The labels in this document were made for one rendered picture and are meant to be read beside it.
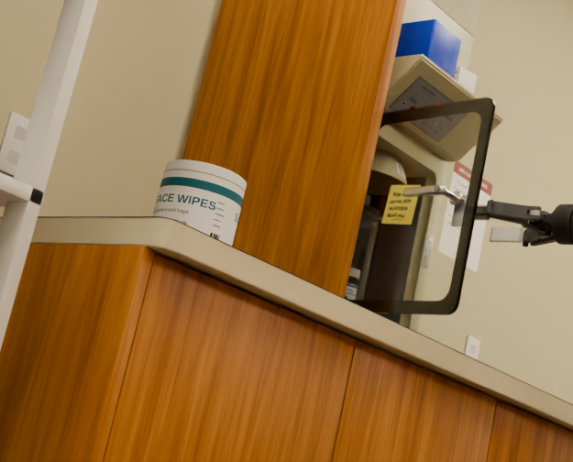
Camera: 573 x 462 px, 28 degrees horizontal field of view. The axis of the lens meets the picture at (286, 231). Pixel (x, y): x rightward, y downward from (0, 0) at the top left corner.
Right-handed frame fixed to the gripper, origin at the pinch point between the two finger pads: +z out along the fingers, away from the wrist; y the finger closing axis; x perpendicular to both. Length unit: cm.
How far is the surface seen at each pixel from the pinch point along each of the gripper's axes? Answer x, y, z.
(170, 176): 16, 70, 14
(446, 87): -26.5, 6.5, 9.2
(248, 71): -25, 24, 47
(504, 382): 30.3, -0.6, -10.3
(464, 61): -41.8, -13.0, 18.3
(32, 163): 27, 104, 2
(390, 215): 4.9, 18.9, 8.1
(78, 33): 10, 104, 1
